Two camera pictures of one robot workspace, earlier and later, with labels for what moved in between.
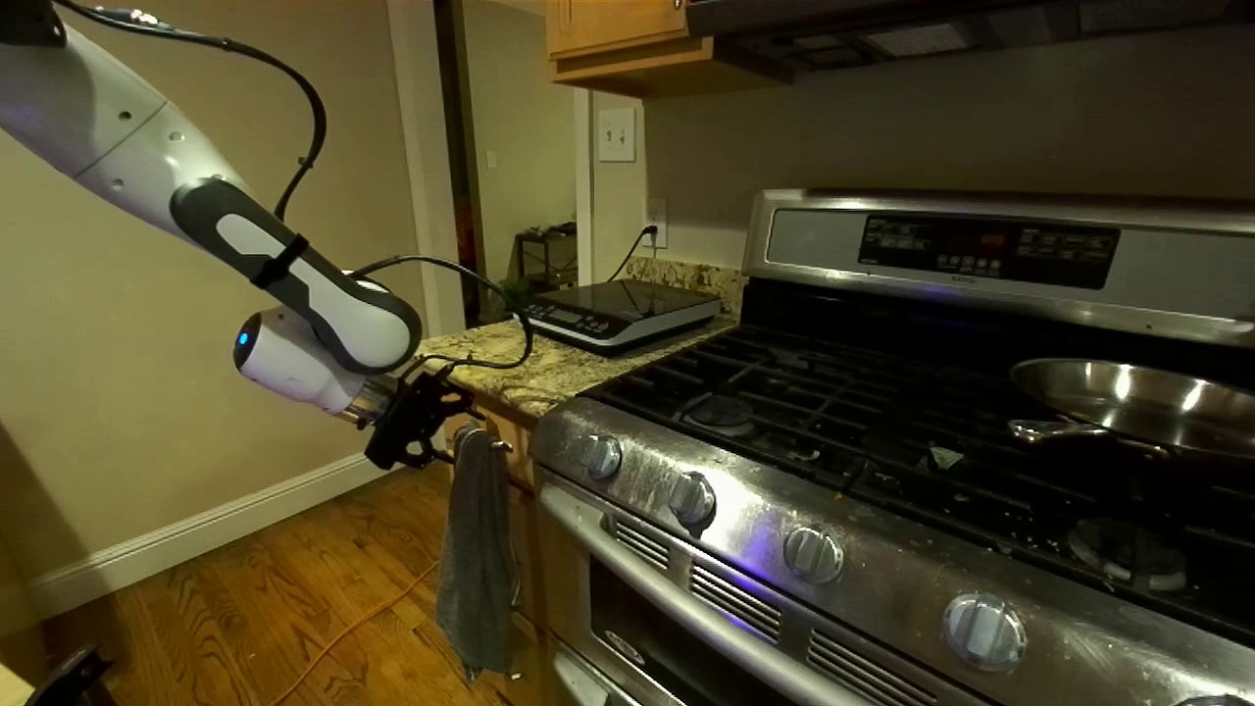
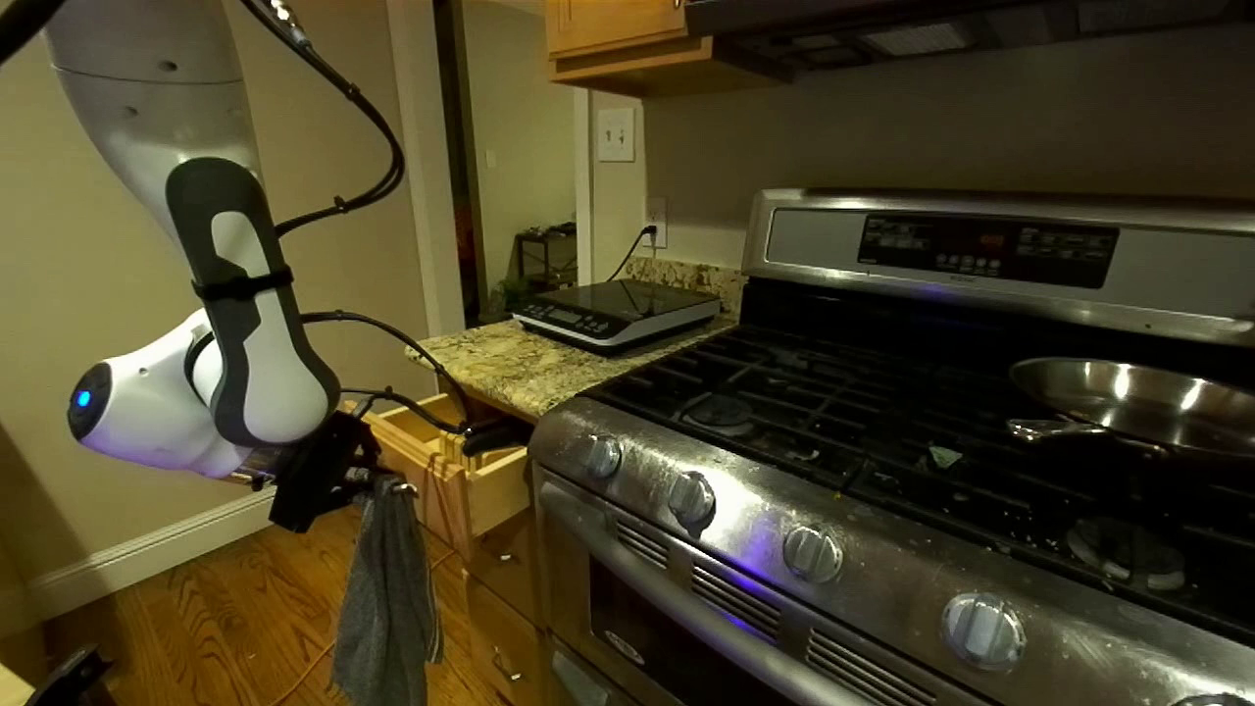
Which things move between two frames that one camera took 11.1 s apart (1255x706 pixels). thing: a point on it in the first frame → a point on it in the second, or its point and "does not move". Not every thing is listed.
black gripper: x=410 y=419 → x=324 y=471
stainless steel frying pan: x=1135 y=400 does not move
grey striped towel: x=474 y=585 → x=388 y=628
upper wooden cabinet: x=622 y=38 does not move
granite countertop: x=531 y=369 does not move
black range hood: x=842 y=38 does not move
